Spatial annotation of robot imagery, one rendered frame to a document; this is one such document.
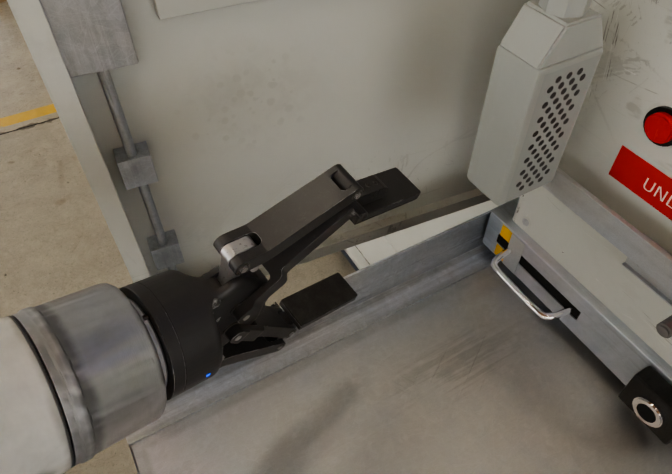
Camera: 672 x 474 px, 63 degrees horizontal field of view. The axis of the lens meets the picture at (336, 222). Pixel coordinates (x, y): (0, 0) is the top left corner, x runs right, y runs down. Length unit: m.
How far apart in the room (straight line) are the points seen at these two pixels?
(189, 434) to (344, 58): 0.42
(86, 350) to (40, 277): 1.71
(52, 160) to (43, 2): 1.97
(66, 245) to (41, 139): 0.64
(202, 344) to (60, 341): 0.08
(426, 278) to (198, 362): 0.43
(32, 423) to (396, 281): 0.49
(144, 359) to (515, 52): 0.34
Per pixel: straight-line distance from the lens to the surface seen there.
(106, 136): 0.57
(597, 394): 0.70
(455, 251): 0.74
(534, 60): 0.45
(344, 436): 0.62
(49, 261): 2.05
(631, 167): 0.57
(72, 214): 2.17
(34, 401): 0.31
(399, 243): 1.39
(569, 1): 0.45
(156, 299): 0.34
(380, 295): 0.70
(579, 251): 0.65
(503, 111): 0.48
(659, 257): 0.53
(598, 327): 0.67
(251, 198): 0.67
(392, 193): 0.41
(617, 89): 0.55
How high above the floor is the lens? 1.42
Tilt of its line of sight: 47 degrees down
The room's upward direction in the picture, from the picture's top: straight up
